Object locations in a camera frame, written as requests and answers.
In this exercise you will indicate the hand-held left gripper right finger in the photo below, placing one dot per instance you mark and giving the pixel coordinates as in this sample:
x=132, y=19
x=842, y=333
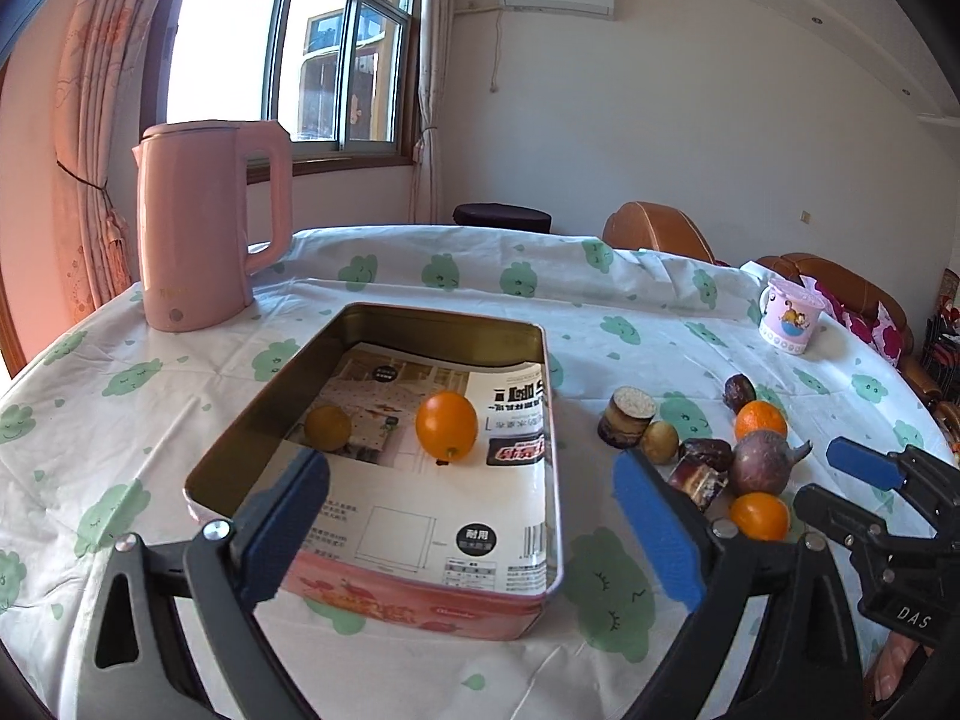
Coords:
x=660, y=532

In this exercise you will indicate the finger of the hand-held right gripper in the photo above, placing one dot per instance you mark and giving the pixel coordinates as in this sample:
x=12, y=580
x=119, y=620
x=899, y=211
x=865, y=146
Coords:
x=862, y=461
x=832, y=510

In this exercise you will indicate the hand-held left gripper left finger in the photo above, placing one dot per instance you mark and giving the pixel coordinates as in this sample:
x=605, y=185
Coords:
x=289, y=525

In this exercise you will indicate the small orange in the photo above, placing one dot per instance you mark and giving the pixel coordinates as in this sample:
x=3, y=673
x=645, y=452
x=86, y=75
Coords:
x=447, y=426
x=759, y=516

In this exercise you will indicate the yellowish brown kiwi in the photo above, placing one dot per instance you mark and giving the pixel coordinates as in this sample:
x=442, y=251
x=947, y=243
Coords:
x=660, y=441

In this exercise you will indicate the large orange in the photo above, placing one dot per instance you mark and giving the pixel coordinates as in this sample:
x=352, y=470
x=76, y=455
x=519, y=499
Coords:
x=761, y=420

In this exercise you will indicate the pink rectangular tin box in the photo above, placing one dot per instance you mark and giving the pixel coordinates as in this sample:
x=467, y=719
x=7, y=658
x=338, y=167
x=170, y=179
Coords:
x=420, y=604

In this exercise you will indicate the person's right hand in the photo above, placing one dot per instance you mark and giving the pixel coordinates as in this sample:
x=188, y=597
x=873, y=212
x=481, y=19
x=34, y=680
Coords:
x=900, y=667

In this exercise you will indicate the dark snack packet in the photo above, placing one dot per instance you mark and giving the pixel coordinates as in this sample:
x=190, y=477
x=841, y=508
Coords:
x=694, y=481

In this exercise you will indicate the purple round fruit with stem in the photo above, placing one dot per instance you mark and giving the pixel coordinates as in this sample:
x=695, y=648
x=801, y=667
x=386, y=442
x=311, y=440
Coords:
x=759, y=463

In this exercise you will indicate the dark brown dried fruit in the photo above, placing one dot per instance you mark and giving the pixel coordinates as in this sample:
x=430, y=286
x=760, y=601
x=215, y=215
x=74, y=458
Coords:
x=706, y=451

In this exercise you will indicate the small yellow-orange citrus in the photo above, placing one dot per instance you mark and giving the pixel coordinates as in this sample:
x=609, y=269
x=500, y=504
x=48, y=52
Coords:
x=328, y=427

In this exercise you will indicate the cork-lidded small jar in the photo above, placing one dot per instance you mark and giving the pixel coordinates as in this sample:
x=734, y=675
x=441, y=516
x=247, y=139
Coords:
x=626, y=420

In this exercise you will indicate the printed paper sheet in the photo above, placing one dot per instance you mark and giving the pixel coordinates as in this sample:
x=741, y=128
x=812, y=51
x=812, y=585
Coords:
x=420, y=510

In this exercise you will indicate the floral cushion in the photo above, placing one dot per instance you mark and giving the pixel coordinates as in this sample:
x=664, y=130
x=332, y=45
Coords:
x=874, y=322

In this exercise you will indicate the dark wrinkled passion fruit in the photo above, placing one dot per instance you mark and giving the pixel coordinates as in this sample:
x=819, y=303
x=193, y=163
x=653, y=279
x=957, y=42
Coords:
x=739, y=392

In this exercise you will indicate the dark metal rack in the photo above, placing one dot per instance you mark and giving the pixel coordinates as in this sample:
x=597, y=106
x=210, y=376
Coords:
x=945, y=345

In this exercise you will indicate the pink cartoon cup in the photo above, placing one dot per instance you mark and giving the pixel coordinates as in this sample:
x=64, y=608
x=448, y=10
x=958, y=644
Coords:
x=787, y=315

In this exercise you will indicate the brown leather sofa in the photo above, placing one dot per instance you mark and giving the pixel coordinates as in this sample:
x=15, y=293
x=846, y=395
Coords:
x=862, y=281

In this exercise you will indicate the white tablecloth with green clouds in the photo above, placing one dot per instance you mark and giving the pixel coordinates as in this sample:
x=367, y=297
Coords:
x=465, y=315

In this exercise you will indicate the pink electric kettle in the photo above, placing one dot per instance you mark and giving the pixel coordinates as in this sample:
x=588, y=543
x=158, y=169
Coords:
x=195, y=240

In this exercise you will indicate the brown leather chair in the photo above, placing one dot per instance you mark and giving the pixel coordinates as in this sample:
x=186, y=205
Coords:
x=660, y=229

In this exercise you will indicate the dark round stool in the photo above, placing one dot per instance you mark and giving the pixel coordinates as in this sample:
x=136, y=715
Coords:
x=501, y=216

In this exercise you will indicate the pink patterned curtain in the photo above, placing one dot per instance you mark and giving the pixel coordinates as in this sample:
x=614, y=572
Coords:
x=97, y=127

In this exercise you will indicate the cream curtain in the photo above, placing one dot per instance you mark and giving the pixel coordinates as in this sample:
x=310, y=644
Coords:
x=435, y=90

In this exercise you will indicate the sliding glass window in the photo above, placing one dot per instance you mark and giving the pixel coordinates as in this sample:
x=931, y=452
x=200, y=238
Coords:
x=247, y=52

